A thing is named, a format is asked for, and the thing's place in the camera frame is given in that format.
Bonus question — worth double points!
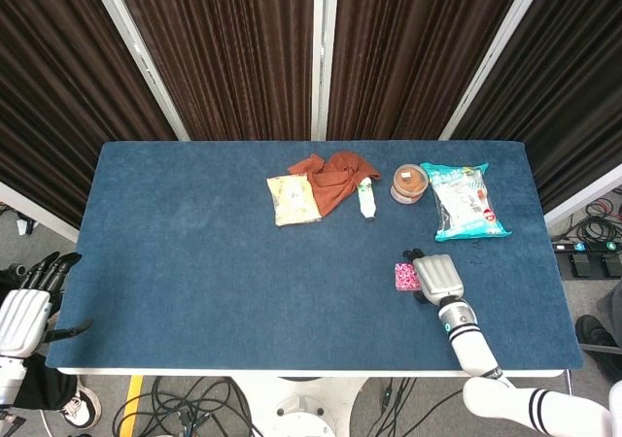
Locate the blue fabric table mat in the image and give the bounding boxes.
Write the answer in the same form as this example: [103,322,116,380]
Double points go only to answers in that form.
[46,140,585,373]

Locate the red white patterned block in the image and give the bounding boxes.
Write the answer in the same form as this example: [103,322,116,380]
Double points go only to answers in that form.
[394,261,423,293]

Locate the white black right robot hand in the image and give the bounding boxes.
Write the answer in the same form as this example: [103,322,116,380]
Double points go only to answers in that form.
[400,247,467,308]

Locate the yellow snack packet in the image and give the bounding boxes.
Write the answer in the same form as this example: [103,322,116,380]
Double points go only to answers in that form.
[265,173,324,227]

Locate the yellow floor tape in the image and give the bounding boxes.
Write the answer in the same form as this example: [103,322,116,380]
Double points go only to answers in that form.
[118,375,146,437]

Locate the brown pleated curtain panel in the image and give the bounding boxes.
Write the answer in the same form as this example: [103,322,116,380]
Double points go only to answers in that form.
[110,0,315,142]
[327,0,530,142]
[0,0,179,229]
[450,0,622,215]

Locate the white frame post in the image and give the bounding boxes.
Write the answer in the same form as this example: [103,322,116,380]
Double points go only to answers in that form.
[438,0,554,142]
[310,0,340,142]
[86,0,191,142]

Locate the black shoe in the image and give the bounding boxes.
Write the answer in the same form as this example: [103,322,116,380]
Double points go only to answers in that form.
[574,314,622,356]

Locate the small white green-label bottle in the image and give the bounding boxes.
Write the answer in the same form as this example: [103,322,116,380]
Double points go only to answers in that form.
[357,176,378,220]

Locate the grey trouser leg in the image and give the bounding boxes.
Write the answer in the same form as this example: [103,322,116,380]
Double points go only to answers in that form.
[598,280,622,322]

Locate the round clear jar brown contents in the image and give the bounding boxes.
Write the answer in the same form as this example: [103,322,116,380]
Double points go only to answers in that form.
[389,163,432,206]

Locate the teal white snack bag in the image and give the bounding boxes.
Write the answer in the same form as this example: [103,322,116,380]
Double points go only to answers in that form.
[419,161,513,243]

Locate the white frame bottom bar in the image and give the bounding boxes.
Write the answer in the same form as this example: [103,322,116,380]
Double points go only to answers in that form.
[542,163,622,226]
[0,181,82,243]

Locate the coiled black floor cables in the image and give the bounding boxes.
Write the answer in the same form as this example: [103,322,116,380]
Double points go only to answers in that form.
[553,197,622,245]

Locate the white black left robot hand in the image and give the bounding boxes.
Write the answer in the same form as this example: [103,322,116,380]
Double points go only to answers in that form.
[0,251,94,359]

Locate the black white sneaker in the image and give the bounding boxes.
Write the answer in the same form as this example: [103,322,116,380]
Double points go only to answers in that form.
[58,382,102,429]

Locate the black floor cable bundle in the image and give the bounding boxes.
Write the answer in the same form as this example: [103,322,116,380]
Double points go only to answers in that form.
[112,376,266,437]

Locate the black cable with inline switch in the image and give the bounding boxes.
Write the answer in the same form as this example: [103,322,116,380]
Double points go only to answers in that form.
[366,377,420,437]

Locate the black trouser leg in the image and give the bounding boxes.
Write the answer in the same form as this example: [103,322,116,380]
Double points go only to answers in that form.
[13,353,80,410]

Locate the crumpled orange cloth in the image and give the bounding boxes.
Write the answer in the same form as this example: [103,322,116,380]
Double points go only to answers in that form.
[287,151,382,219]

